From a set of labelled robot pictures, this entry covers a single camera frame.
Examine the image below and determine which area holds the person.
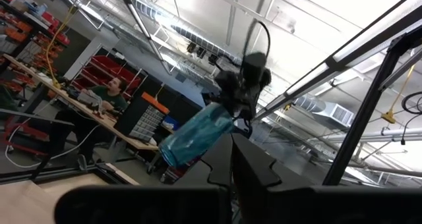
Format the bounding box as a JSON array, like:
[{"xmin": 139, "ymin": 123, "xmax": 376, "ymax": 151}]
[{"xmin": 48, "ymin": 76, "xmax": 130, "ymax": 164}]

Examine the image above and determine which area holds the white floor cable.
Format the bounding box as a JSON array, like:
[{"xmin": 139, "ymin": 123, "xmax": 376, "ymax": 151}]
[{"xmin": 4, "ymin": 117, "xmax": 101, "ymax": 169}]

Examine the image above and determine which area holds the blue translucent plastic cup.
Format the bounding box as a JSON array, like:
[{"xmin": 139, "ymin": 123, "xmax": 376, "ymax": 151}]
[{"xmin": 158, "ymin": 101, "xmax": 236, "ymax": 169}]

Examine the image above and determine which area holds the white LED light bar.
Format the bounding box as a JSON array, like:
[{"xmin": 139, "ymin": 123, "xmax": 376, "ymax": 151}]
[{"xmin": 253, "ymin": 0, "xmax": 422, "ymax": 121}]

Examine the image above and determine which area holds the black rig frame post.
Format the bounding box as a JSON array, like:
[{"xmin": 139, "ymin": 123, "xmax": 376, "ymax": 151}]
[{"xmin": 322, "ymin": 25, "xmax": 422, "ymax": 186}]

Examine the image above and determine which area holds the white ceiling ventilation unit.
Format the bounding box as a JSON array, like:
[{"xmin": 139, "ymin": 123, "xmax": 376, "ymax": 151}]
[{"xmin": 292, "ymin": 95, "xmax": 355, "ymax": 128}]

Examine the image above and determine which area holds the yellow hanging cable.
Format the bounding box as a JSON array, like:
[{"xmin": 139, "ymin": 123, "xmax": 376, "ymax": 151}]
[{"xmin": 45, "ymin": 5, "xmax": 79, "ymax": 89}]

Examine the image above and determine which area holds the slim ceiling light bar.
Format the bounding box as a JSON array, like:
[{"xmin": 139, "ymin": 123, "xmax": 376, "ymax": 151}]
[{"xmin": 115, "ymin": 0, "xmax": 173, "ymax": 76}]

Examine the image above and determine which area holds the blue storage bin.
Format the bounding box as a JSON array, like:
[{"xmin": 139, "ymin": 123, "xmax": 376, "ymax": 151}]
[{"xmin": 161, "ymin": 115, "xmax": 180, "ymax": 131}]

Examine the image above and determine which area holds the black looped cable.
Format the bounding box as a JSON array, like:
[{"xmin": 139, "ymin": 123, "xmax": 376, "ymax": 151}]
[{"xmin": 400, "ymin": 91, "xmax": 422, "ymax": 146}]

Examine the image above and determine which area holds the red shelf rack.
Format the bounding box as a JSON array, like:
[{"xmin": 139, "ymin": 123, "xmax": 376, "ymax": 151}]
[{"xmin": 70, "ymin": 55, "xmax": 143, "ymax": 100}]

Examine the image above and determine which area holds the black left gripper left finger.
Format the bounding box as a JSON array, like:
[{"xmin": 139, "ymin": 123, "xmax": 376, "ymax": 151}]
[{"xmin": 54, "ymin": 133, "xmax": 233, "ymax": 224}]

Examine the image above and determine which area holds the storage shelf with orange bins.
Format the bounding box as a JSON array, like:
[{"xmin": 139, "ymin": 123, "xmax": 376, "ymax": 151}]
[{"xmin": 0, "ymin": 0, "xmax": 71, "ymax": 86}]

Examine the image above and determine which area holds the long wooden workbench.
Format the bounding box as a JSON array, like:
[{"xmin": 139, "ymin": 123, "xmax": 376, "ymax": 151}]
[{"xmin": 2, "ymin": 53, "xmax": 160, "ymax": 152}]

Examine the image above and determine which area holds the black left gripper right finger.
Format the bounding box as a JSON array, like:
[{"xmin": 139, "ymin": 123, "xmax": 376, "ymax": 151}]
[{"xmin": 232, "ymin": 134, "xmax": 422, "ymax": 224}]

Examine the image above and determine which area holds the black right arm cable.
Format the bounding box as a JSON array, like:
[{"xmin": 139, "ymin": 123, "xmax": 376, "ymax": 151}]
[{"xmin": 239, "ymin": 19, "xmax": 272, "ymax": 74}]

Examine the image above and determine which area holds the yellow hanging power outlet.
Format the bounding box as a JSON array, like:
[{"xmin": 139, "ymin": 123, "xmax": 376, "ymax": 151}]
[{"xmin": 380, "ymin": 64, "xmax": 417, "ymax": 125}]

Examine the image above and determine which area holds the small-parts drawer cabinet orange top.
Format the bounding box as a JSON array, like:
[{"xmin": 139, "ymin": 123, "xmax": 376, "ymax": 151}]
[{"xmin": 114, "ymin": 92, "xmax": 171, "ymax": 143}]

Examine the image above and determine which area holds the red cart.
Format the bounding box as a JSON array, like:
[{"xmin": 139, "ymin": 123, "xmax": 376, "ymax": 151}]
[{"xmin": 2, "ymin": 117, "xmax": 51, "ymax": 157}]

